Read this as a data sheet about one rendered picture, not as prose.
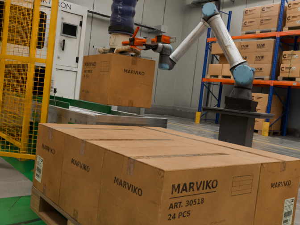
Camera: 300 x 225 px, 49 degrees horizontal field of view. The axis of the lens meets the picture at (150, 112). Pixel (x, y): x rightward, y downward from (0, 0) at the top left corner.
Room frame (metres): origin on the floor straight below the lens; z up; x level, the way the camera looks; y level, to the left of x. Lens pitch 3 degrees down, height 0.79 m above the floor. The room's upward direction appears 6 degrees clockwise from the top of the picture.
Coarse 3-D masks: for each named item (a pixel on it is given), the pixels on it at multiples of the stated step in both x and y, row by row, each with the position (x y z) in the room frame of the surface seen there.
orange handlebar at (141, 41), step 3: (141, 39) 2.60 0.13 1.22; (144, 39) 2.56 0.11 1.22; (153, 39) 2.46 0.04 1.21; (165, 39) 2.37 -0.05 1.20; (168, 39) 2.37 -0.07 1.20; (123, 42) 2.79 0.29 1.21; (126, 42) 2.75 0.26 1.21; (138, 42) 2.63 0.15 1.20; (141, 42) 2.58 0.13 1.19; (144, 42) 2.58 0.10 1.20
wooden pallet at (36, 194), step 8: (32, 192) 2.03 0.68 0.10; (40, 192) 1.93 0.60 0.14; (32, 200) 2.02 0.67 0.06; (40, 200) 1.93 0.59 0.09; (48, 200) 1.83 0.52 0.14; (32, 208) 2.01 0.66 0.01; (40, 208) 1.93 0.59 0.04; (48, 208) 1.97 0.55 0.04; (56, 208) 1.74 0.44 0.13; (40, 216) 1.90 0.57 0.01; (48, 216) 1.89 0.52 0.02; (56, 216) 1.90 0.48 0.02; (64, 216) 1.66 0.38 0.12; (48, 224) 1.81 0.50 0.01; (56, 224) 1.79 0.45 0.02; (64, 224) 1.80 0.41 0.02; (72, 224) 1.59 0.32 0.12
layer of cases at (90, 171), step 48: (48, 144) 1.89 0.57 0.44; (96, 144) 1.48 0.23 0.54; (144, 144) 1.64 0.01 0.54; (192, 144) 1.85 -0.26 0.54; (48, 192) 1.84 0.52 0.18; (96, 192) 1.44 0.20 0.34; (144, 192) 1.19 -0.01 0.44; (192, 192) 1.21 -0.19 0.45; (240, 192) 1.41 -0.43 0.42; (288, 192) 1.68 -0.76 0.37
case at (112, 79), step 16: (96, 64) 2.74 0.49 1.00; (112, 64) 2.52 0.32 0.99; (128, 64) 2.59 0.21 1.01; (144, 64) 2.67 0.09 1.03; (96, 80) 2.72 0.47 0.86; (112, 80) 2.52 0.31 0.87; (128, 80) 2.60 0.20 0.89; (144, 80) 2.68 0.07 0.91; (80, 96) 2.99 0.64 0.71; (96, 96) 2.69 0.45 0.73; (112, 96) 2.53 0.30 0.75; (128, 96) 2.61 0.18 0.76; (144, 96) 2.69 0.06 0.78
